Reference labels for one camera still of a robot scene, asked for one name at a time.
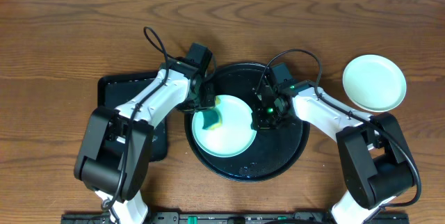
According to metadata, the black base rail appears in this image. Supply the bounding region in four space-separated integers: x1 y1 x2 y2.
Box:
60 211 410 224

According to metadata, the black rectangular tray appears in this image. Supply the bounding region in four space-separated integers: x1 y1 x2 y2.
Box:
97 72 168 162

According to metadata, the green yellow sponge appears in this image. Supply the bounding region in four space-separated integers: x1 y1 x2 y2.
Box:
202 96 222 130

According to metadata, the mint green plate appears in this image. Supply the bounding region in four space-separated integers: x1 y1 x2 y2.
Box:
191 95 257 158
342 54 407 112

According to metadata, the round black tray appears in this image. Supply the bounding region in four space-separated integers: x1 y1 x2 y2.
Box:
184 63 310 182

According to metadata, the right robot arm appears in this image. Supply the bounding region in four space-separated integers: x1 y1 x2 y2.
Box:
255 63 421 223

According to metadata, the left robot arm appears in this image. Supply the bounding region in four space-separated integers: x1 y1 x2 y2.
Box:
74 43 216 223

